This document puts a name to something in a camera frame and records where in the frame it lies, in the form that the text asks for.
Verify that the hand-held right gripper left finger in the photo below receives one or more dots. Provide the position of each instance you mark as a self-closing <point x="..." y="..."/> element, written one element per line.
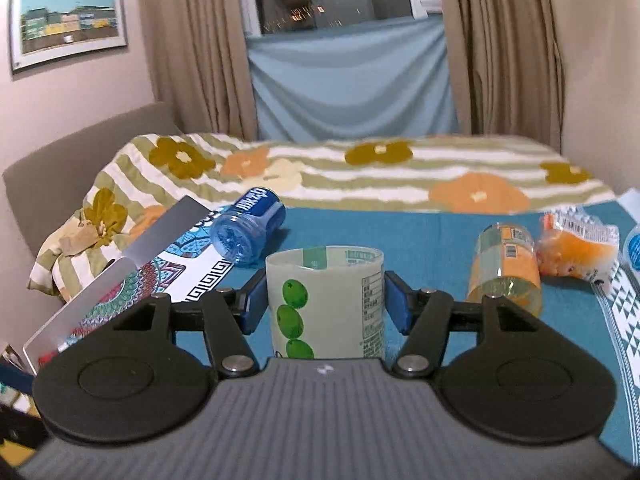
<point x="256" y="294"/>

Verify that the teal tablecloth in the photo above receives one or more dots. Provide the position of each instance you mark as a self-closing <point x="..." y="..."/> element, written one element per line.
<point x="410" y="245"/>

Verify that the blue-white bottle at right edge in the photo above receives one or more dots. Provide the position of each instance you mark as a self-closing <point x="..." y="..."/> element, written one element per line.
<point x="633" y="247"/>

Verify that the grey sofa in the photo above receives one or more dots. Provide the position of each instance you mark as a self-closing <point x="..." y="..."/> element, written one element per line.
<point x="65" y="170"/>

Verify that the beige curtain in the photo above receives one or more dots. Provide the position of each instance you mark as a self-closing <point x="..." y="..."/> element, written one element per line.
<point x="200" y="50"/>
<point x="502" y="47"/>

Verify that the orange label clear bottle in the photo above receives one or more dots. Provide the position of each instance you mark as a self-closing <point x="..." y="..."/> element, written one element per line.
<point x="506" y="267"/>

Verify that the orange snack packet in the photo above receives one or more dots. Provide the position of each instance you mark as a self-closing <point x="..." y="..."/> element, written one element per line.
<point x="575" y="250"/>

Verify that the triangle patterned cloth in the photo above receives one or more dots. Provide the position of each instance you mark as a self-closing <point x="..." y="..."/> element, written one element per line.
<point x="622" y="320"/>

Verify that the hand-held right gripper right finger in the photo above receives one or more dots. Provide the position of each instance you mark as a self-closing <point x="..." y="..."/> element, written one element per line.
<point x="397" y="305"/>

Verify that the light blue cloth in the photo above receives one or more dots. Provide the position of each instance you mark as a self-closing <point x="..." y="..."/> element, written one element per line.
<point x="352" y="82"/>

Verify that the framed wall picture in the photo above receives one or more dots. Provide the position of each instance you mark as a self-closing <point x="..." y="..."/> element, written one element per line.
<point x="67" y="22"/>

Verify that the floral striped blanket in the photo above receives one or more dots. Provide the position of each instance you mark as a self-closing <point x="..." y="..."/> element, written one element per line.
<point x="350" y="172"/>

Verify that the patterned cover book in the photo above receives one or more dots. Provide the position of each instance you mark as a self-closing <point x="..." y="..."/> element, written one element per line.
<point x="135" y="280"/>

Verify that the blue plastic bottle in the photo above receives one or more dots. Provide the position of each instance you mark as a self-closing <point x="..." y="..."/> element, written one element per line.
<point x="246" y="227"/>

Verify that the translucent cup with green fruit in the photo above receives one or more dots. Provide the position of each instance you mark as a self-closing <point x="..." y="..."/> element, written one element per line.
<point x="325" y="305"/>

